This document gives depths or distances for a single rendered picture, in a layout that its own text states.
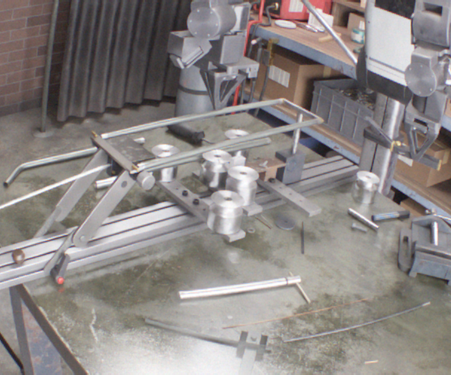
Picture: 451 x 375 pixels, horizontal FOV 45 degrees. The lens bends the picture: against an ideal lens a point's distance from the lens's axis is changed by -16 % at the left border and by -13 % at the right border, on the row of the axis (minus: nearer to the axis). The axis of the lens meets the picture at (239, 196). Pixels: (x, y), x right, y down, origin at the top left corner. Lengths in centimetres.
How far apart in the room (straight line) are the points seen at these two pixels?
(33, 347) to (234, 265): 52
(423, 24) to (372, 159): 89
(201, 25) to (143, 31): 274
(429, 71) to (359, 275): 36
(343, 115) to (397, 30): 109
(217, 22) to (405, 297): 53
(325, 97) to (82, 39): 147
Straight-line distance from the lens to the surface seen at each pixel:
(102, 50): 352
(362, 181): 121
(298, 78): 276
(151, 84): 385
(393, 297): 98
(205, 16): 91
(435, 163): 104
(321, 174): 123
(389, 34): 163
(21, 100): 382
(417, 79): 90
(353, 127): 261
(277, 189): 110
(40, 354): 129
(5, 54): 366
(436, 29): 95
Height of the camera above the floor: 143
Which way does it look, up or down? 29 degrees down
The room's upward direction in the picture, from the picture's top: 10 degrees clockwise
